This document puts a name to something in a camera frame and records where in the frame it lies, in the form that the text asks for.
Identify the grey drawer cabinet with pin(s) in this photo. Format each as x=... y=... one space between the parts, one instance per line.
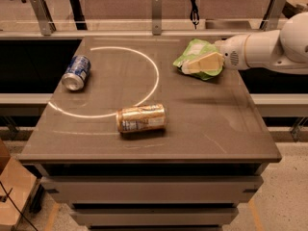
x=144 y=147

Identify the gold drink can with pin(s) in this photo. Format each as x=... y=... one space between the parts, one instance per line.
x=141 y=118

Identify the green rice chip bag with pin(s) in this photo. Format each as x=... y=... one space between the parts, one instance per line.
x=195 y=48

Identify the left metal railing bracket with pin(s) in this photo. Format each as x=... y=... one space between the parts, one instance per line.
x=45 y=22

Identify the right metal railing bracket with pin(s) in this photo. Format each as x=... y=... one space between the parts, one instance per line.
x=275 y=10

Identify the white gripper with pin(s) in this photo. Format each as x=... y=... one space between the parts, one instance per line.
x=231 y=54

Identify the metal guard rail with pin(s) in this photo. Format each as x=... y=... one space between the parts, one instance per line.
x=79 y=34

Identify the upper grey drawer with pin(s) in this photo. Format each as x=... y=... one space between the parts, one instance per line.
x=152 y=190

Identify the wooden box at left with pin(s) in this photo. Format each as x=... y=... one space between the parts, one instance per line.
x=17 y=185

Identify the middle metal railing bracket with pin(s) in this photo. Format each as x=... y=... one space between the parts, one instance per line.
x=156 y=17

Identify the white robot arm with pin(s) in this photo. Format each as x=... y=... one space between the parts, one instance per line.
x=284 y=51

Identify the lower grey drawer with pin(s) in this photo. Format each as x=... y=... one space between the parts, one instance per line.
x=154 y=217

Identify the metal railing bracket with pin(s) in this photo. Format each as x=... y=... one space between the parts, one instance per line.
x=45 y=22
x=275 y=10
x=156 y=17

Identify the blue pepsi can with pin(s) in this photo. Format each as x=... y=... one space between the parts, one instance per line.
x=76 y=73

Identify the grey drawer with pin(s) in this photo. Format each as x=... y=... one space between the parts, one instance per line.
x=154 y=217
x=152 y=190

